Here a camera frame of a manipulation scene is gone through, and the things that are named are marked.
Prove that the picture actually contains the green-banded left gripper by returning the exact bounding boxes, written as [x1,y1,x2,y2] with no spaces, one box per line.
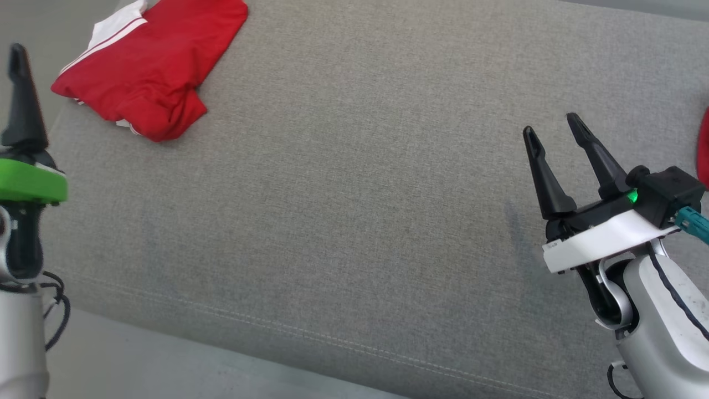
[0,43,69,281]

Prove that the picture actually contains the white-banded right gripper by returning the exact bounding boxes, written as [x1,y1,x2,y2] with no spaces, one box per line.
[522,112,682,329]

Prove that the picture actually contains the red shorts with white stripe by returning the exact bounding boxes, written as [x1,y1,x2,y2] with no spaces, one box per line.
[696,106,709,188]

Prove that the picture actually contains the red shirt with white sleeves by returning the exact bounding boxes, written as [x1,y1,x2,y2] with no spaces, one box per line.
[50,0,249,143]

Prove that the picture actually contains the teal-plug right camera cable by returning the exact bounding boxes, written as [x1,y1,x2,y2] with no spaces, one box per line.
[675,206,709,245]

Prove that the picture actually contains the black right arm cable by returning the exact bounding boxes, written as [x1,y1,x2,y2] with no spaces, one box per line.
[647,243,709,340]

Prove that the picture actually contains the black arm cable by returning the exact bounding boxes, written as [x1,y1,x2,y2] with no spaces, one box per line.
[32,270,72,353]
[647,243,709,340]

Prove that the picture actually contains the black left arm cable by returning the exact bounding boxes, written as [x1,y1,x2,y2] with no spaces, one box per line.
[32,270,72,353]

